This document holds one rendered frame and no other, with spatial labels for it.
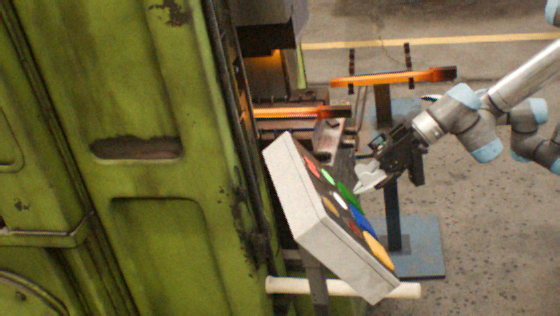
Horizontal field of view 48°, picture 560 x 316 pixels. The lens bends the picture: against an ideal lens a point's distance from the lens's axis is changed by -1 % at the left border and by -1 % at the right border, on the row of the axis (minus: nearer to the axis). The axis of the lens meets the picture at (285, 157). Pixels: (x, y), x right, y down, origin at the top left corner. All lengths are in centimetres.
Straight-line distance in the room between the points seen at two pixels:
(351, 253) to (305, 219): 12
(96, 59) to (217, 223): 53
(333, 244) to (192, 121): 49
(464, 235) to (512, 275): 31
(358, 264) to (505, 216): 181
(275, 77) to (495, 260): 127
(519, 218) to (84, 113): 205
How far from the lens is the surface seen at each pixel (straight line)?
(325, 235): 124
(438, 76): 227
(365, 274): 134
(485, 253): 287
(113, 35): 157
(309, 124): 191
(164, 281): 204
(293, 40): 171
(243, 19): 166
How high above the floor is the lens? 196
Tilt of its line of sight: 33 degrees down
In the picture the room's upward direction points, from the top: 11 degrees counter-clockwise
